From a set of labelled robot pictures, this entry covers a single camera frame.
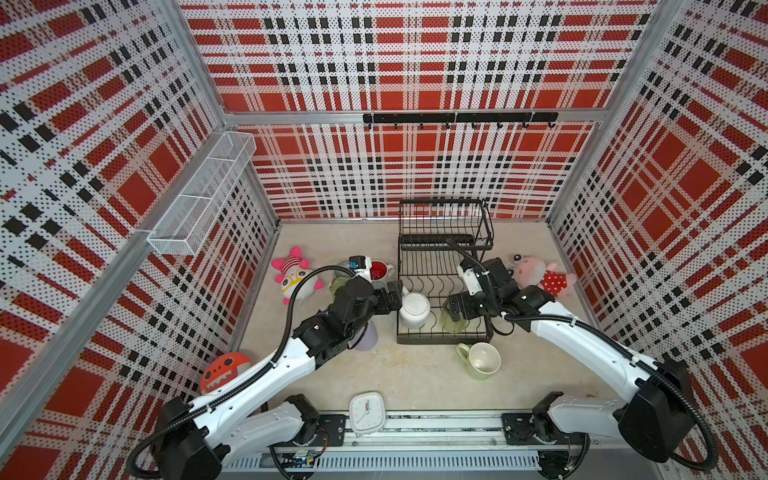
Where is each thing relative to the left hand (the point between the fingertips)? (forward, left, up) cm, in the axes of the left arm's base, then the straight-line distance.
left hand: (391, 284), depth 76 cm
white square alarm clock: (-27, +6, -19) cm, 33 cm away
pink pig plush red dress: (+14, -45, -15) cm, 49 cm away
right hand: (-1, -20, -8) cm, 21 cm away
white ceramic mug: (-1, -7, -11) cm, 13 cm away
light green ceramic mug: (-13, -26, -21) cm, 35 cm away
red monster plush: (-18, +43, -12) cm, 48 cm away
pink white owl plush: (+15, +33, -14) cm, 39 cm away
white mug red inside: (+16, +5, -17) cm, 24 cm away
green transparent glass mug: (-4, -18, -17) cm, 25 cm away
